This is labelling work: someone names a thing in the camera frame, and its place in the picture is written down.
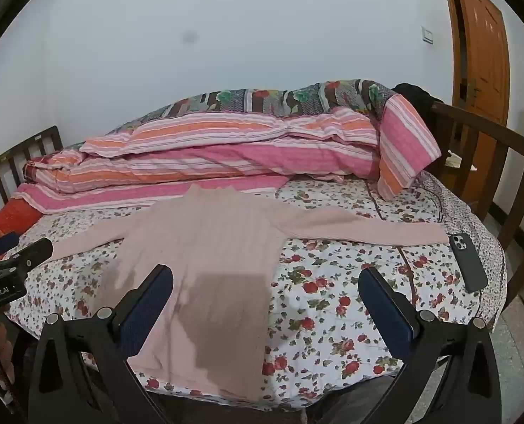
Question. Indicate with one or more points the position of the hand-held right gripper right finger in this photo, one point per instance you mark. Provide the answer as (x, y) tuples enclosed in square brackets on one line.
[(385, 309)]

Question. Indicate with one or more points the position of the floral bed sheet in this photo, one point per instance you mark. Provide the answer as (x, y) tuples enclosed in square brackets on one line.
[(332, 282)]

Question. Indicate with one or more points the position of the black smartphone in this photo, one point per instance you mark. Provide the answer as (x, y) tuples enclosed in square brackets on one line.
[(469, 265)]

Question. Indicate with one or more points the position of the pink ribbed sweater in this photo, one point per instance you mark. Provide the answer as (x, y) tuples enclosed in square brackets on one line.
[(209, 238)]

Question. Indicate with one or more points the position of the pink striped quilt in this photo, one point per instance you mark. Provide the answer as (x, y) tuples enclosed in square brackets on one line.
[(244, 159)]

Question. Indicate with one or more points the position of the brown wooden door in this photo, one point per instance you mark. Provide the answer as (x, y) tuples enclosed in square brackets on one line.
[(482, 53)]

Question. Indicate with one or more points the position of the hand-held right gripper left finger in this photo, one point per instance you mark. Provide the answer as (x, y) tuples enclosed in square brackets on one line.
[(149, 309)]

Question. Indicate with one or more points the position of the red pillow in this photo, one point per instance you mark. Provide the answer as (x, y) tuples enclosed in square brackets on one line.
[(10, 221)]

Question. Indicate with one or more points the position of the dark cloth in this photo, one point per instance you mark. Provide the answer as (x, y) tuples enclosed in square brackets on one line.
[(414, 95)]

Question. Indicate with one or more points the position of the white light switch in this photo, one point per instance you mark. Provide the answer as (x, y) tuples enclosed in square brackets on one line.
[(428, 35)]

